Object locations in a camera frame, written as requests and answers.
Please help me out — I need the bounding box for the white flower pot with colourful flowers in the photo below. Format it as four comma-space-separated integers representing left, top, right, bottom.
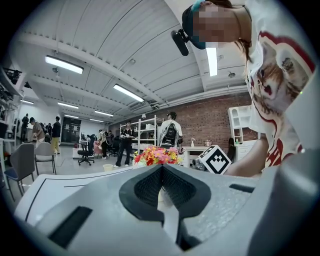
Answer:
132, 146, 185, 208

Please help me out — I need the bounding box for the person's white cat print shirt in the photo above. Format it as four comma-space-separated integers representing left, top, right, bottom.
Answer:
245, 0, 318, 173

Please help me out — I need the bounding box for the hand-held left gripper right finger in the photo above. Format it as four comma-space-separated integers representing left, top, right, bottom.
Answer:
161, 164, 262, 256

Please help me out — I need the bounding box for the white wall shelf with equipment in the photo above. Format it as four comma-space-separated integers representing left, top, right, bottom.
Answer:
0, 64, 27, 147

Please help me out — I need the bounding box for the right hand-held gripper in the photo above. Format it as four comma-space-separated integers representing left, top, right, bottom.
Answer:
191, 144, 232, 175

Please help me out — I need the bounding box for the black head-worn camera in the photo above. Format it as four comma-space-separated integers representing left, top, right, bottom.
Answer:
170, 28, 191, 57

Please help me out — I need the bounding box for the dark teal head mount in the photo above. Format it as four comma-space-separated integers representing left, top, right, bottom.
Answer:
181, 0, 207, 50

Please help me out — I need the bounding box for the black office chair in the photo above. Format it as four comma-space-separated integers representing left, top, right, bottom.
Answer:
77, 134, 96, 167

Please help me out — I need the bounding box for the grey chair with blue seat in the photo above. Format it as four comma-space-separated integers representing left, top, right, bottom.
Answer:
3, 143, 36, 202

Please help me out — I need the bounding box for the white cabinet with arched shelves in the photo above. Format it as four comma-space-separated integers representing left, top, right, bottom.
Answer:
227, 104, 261, 162

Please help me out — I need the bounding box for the light grey chair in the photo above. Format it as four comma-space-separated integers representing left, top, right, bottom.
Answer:
34, 141, 58, 176

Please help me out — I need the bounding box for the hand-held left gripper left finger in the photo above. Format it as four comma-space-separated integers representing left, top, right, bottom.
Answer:
34, 164, 186, 256

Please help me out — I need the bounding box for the person's head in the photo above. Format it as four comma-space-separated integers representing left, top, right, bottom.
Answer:
192, 0, 253, 51

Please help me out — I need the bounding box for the long ceiling light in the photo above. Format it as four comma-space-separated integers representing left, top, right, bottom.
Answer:
112, 83, 145, 103
205, 46, 219, 77
57, 101, 80, 110
94, 110, 115, 118
44, 55, 84, 75

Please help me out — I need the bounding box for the pink chair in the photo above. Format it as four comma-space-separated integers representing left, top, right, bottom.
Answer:
93, 141, 104, 159

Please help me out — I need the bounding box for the white metal shelving rack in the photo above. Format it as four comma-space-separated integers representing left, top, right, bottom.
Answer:
119, 114, 165, 154

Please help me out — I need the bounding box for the white side desk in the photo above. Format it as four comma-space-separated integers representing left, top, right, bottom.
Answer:
183, 145, 214, 168

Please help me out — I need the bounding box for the black double door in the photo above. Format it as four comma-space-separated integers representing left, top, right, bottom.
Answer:
61, 116, 82, 144

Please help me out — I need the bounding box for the person's right forearm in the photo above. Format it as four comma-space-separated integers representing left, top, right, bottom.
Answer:
224, 137, 270, 179

